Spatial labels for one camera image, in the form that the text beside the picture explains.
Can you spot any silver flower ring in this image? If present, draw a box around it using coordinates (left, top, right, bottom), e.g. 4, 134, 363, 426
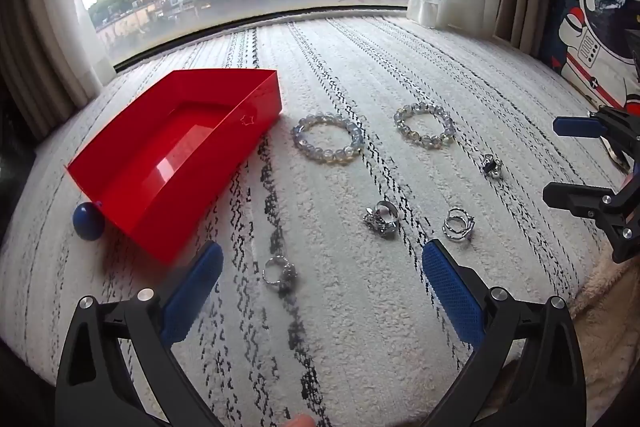
262, 255, 299, 294

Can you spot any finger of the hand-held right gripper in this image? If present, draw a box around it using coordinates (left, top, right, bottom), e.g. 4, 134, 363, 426
552, 105, 640, 145
542, 179, 640, 264

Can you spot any blue ball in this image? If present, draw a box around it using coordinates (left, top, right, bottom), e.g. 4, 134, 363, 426
72, 202, 106, 240

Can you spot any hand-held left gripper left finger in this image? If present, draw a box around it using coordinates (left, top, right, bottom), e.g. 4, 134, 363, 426
55, 241, 224, 427

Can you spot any person's right forearm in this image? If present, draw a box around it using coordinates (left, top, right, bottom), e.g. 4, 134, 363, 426
570, 257, 640, 414

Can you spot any astronaut print pillow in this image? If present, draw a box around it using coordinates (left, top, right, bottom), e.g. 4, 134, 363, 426
537, 0, 640, 110

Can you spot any silver ornate cluster ring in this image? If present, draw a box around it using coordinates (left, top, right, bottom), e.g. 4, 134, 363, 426
363, 200, 399, 238

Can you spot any silver ring with blue stone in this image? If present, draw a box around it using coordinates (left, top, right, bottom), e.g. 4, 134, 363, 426
481, 153, 503, 179

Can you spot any white black patterned blanket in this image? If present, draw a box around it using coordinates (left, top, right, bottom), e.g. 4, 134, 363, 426
0, 9, 640, 427

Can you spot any silver double band ring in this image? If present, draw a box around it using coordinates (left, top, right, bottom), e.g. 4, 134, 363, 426
442, 208, 476, 247

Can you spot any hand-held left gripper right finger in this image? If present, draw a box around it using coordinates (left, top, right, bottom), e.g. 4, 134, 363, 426
421, 238, 587, 427

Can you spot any clear grey bead bracelet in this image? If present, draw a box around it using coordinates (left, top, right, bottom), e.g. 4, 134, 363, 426
393, 103, 456, 150
291, 113, 364, 164

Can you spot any red box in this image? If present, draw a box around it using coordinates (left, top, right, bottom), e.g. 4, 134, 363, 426
66, 68, 283, 264

